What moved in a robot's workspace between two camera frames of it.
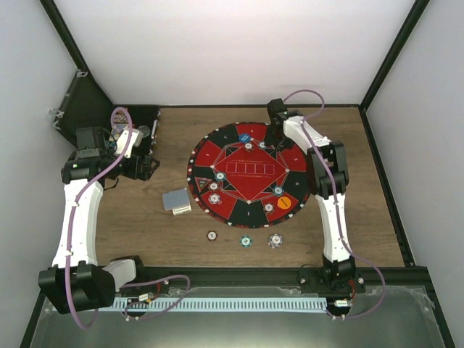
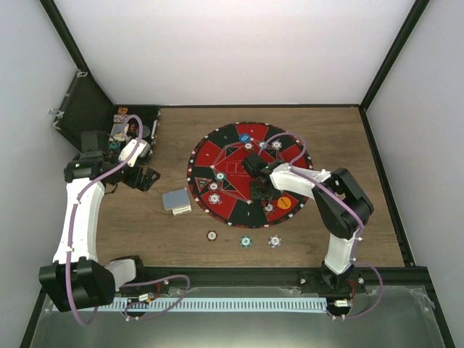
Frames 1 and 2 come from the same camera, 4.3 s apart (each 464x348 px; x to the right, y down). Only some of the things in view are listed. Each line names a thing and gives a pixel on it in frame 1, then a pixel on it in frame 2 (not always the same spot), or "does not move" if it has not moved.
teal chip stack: [246, 241] does not move
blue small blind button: [244, 138] does not move
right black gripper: [270, 141] to [255, 196]
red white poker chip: [212, 235] does not move
